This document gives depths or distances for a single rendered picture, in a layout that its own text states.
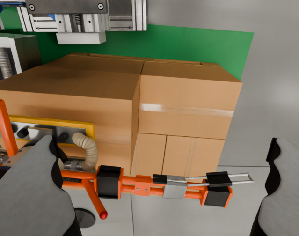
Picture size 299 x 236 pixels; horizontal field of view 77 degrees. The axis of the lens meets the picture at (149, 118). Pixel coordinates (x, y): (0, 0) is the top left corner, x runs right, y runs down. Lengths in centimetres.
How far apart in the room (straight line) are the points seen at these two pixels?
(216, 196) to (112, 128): 47
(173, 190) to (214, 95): 72
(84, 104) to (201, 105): 71
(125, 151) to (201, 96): 59
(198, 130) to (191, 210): 163
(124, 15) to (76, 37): 79
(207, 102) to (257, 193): 174
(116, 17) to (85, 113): 80
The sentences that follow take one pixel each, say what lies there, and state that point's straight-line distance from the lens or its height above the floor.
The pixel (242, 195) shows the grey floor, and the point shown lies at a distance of 270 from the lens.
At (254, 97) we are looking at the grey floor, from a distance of 195.
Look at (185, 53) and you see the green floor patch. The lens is 166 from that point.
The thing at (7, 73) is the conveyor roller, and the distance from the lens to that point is 142.
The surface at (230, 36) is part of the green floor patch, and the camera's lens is 173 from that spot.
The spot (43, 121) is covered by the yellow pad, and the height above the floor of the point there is 107.
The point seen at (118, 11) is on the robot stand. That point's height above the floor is 21.
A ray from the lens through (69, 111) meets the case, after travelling 84.
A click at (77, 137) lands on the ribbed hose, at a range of 68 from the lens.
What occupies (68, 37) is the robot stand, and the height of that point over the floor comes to 99.
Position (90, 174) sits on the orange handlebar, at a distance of 66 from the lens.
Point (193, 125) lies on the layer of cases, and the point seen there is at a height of 54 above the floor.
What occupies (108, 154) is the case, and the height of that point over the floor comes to 94.
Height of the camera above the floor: 163
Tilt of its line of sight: 62 degrees down
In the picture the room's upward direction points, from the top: 175 degrees counter-clockwise
